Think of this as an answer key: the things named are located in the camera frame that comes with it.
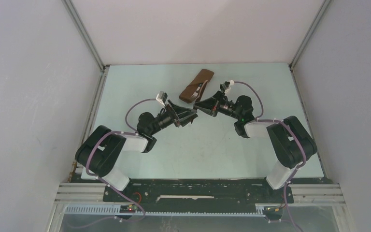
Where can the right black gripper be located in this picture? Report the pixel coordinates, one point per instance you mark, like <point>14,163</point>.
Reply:
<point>212,105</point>

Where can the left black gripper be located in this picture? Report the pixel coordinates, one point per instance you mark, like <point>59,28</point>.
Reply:
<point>174,111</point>

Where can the brown cloth napkin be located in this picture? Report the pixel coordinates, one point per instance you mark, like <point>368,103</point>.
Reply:
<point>203,75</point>

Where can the brown wooden knife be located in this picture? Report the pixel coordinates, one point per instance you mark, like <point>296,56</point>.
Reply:
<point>202,89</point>

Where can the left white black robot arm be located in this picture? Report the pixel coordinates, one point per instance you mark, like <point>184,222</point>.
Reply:
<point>100,151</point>

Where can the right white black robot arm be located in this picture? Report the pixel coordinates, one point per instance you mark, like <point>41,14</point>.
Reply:
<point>292,144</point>

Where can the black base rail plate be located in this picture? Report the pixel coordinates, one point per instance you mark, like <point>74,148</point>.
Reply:
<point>200,195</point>

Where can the right aluminium corner post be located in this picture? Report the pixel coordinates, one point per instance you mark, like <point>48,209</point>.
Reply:
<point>310,32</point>

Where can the aluminium corner post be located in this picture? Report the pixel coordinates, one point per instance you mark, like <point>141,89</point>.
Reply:
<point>71,9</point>
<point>310,32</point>

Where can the aluminium frame profile front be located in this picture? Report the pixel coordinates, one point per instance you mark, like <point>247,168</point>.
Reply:
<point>74,198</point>

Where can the grey cable duct strip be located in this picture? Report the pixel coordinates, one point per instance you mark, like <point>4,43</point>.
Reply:
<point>117,210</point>

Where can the left aluminium corner post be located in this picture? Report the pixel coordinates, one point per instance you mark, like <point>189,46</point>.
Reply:
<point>71,9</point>

